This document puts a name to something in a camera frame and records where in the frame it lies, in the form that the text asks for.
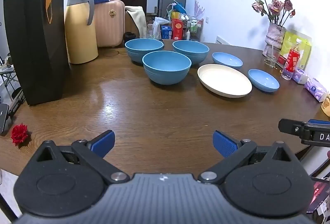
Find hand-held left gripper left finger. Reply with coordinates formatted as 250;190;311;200
35;130;130;184

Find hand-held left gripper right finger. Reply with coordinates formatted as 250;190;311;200
198;130;297;184

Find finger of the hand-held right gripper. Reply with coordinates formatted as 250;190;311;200
308;119;330;126
278;118;310;140

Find small blue plate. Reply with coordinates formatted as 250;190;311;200
212;52;243;70
248;69;280;92

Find blue ribbed bowl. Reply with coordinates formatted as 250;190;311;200
142;51;192;85
125;38;165;64
172;40;210;66

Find cream snack packet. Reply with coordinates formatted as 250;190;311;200
321;94;330;117

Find large purple tissue pack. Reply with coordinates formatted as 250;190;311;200
304;77;328;103

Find small purple tissue pack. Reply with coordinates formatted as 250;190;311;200
292;67;309;84

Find dark device red glow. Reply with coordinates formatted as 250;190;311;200
307;175;330;217

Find cream oval plate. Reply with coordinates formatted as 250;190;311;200
197;64;252;98

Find red label plastic bottle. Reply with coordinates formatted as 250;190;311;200
282;38;303;80

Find clear drinking glass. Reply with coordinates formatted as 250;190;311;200
264;45;281;68

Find yellow green packet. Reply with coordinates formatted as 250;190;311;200
280;30;312;71

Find red rose flower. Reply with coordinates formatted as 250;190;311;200
11;123;29;146

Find pink mottled vase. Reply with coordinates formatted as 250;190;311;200
262;22;286;57

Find yellow thermos jug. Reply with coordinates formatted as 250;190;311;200
64;0;99;65

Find metal folding chair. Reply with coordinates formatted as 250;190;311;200
0;54;25;116

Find pink ribbed suitcase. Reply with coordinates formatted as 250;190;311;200
94;0;126;48

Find black paper bag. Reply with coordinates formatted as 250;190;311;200
3;0;71;106

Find red carton box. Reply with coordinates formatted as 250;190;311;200
171;19;185;40

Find brown wooden chair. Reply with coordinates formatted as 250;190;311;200
125;11;141;34

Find blue carton box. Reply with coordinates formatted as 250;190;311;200
160;25;173;40

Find beige cloth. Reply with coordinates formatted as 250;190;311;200
125;6;147;39

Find white plastic bag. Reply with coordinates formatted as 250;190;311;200
153;17;171;39

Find teal bag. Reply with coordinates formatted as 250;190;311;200
167;0;186;14

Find wire rack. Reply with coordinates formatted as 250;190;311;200
184;15;204;42

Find pink wall sticker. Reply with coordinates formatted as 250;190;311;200
193;0;205;17

